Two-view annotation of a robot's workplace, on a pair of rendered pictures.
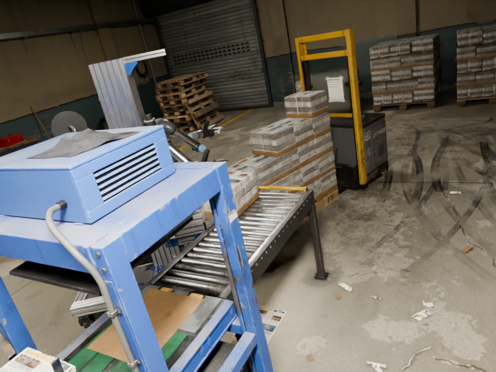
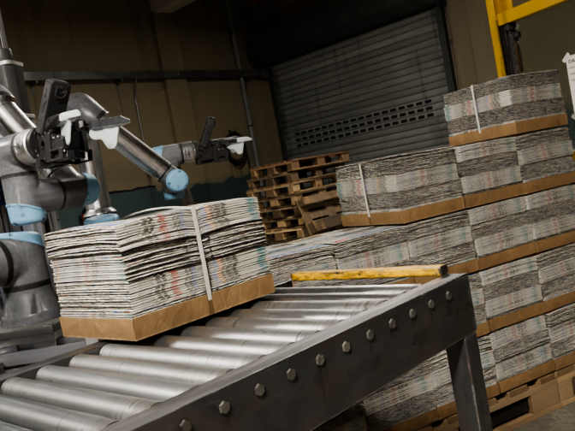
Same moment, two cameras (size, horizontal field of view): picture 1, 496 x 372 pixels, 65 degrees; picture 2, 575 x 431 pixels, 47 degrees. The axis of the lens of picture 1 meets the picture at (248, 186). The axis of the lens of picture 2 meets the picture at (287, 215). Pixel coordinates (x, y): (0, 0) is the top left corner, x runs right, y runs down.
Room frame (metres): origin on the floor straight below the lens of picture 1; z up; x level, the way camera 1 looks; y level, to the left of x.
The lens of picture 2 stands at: (1.39, -0.43, 1.05)
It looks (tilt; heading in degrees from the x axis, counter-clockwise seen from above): 3 degrees down; 11
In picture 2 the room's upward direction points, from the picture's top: 11 degrees counter-clockwise
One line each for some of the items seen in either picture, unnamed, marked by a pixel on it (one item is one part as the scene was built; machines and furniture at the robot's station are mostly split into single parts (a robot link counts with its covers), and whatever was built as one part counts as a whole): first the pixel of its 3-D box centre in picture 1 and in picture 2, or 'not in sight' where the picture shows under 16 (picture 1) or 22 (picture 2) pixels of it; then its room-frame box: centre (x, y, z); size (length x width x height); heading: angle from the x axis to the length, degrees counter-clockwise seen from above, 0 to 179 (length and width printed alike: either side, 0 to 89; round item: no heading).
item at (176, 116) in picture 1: (186, 102); (305, 206); (10.49, 1.14, 0.65); 1.33 x 0.94 x 1.30; 151
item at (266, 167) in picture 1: (272, 191); (394, 336); (3.82, -0.25, 0.42); 1.17 x 0.39 x 0.83; 128
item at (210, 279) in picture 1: (199, 277); not in sight; (1.92, 0.38, 0.77); 0.47 x 0.05 x 0.05; 57
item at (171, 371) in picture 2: (246, 228); (145, 375); (2.41, 0.07, 0.77); 0.47 x 0.05 x 0.05; 57
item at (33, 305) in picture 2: not in sight; (30, 301); (2.91, 0.58, 0.87); 0.15 x 0.15 x 0.10
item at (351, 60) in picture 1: (355, 111); not in sight; (4.28, -1.36, 0.97); 0.09 x 0.09 x 1.75; 38
